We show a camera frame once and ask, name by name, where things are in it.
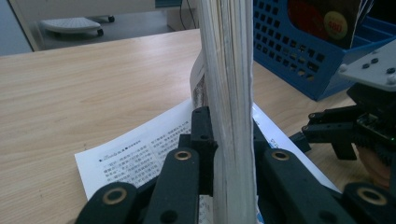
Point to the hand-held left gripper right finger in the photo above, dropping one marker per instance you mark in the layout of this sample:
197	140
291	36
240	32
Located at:
260	143

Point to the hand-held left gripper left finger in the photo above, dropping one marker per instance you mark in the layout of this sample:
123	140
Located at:
204	130

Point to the thick white book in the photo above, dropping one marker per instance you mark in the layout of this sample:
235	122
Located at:
230	93

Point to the blue plastic file rack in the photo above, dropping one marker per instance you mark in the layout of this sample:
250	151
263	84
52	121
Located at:
299	74

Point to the wheeled chair base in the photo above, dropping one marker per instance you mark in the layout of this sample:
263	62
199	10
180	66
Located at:
71	24

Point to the white cabinet panel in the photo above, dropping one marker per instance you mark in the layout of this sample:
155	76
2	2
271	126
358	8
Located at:
12	31

